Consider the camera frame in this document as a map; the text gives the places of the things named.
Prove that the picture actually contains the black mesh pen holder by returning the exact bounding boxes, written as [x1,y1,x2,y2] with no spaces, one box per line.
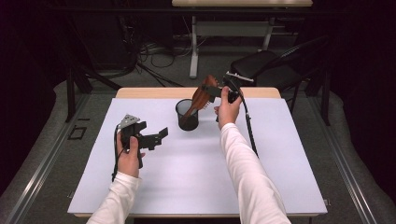
[175,98,200,132]

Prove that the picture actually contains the brown wooden hairbrush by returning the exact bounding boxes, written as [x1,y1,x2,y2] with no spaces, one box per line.
[181,74,219,125]

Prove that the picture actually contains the hand-held gripper cable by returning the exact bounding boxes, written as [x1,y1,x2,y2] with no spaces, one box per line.
[237,90,260,159]
[111,124,126,183]

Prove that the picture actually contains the black metal stand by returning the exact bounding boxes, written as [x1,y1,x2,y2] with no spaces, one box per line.
[64,66,123,123]
[304,68,332,127]

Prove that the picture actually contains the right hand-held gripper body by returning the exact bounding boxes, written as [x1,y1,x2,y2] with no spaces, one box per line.
[222,71,255,105]

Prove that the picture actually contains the person's right hand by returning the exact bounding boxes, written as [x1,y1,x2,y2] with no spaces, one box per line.
[213,86,244,130]

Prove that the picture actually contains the black folding chair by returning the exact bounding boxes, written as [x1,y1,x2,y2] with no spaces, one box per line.
[230,35,331,114]

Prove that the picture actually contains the person's left hand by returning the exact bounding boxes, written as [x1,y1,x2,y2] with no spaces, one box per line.
[115,132,147,179]

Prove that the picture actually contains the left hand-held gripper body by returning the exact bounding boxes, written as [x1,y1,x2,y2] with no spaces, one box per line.
[118,114,163,170]

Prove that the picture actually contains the white-legged wooden desk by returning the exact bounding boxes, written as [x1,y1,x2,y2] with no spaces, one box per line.
[171,0,314,79]

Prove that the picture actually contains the bundle of floor cables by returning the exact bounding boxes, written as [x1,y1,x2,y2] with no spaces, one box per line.
[124,18,200,89]

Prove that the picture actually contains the white table mat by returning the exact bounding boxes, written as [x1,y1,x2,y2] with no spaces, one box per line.
[67,98,329,216]

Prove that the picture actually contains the left hand-held gripper cable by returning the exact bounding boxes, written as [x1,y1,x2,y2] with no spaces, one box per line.
[111,124,126,183]

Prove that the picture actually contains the right hand-held gripper cable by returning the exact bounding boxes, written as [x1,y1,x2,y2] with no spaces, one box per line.
[237,90,260,159]

